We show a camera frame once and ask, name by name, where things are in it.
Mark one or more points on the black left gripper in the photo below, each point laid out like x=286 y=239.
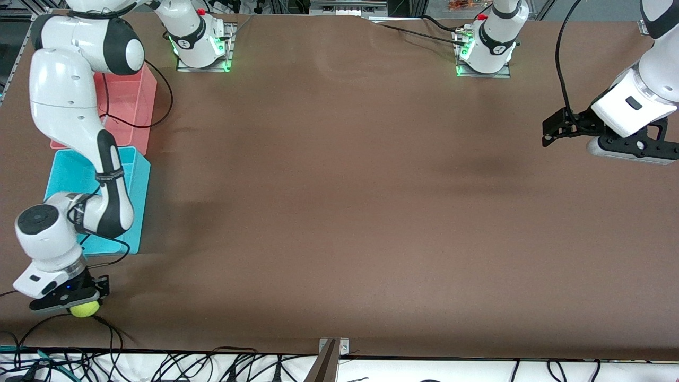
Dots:
x=582 y=120

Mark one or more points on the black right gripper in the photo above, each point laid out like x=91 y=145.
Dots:
x=99 y=285

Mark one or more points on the yellow tennis ball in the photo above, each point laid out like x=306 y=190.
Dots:
x=85 y=311

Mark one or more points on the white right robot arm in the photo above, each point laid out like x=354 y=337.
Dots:
x=58 y=95

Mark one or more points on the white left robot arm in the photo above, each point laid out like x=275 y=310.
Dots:
x=496 y=37

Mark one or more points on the blue plastic bin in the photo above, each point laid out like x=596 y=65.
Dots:
x=137 y=185

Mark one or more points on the pink plastic bin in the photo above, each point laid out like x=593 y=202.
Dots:
x=127 y=101

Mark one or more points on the orange items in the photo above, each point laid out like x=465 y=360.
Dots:
x=467 y=5

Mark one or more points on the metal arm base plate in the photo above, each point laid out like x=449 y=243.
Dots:
x=204 y=69
x=485 y=76

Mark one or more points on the aluminium frame post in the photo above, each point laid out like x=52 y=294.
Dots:
x=419 y=6

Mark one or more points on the grey metal camera post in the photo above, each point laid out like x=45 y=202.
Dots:
x=323 y=369

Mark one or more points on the small metal table bracket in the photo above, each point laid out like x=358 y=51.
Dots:
x=344 y=346

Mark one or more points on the aluminium frame profile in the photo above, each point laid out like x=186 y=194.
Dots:
x=21 y=15

